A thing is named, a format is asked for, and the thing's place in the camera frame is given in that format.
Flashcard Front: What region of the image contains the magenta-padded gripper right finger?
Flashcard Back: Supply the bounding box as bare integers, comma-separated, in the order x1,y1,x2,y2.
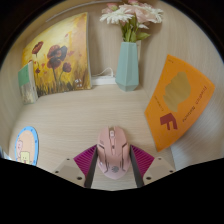
129,144,176,189

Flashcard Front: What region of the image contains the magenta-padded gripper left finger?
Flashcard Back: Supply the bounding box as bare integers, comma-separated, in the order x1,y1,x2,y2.
52,144,99,189

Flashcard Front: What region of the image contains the pink computer mouse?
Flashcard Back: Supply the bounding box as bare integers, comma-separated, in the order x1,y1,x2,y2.
96,125,132,180

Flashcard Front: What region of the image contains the round blue-rimmed cartoon mouse pad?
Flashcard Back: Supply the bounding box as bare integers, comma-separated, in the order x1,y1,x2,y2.
14,125,40,167

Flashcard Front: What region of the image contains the orange book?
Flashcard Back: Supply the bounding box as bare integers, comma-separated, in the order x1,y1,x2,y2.
144,54,216,153

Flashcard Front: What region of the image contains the white power strip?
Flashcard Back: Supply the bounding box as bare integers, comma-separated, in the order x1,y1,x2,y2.
90,74,118,87

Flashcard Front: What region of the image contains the teal faceted vase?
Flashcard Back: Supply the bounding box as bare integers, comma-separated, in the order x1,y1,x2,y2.
115,41,140,92

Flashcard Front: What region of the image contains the green and beige book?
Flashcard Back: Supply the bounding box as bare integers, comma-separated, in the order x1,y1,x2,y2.
17,60,39,105

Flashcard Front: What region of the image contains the yellow poppy flower painting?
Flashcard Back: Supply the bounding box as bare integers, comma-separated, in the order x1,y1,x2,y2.
21,12,93,98

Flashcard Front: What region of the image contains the pink and white flower bouquet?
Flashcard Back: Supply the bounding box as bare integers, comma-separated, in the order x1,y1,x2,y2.
99,0,164,43

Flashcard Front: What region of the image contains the white cable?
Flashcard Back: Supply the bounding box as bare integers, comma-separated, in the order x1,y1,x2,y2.
94,67,116,78

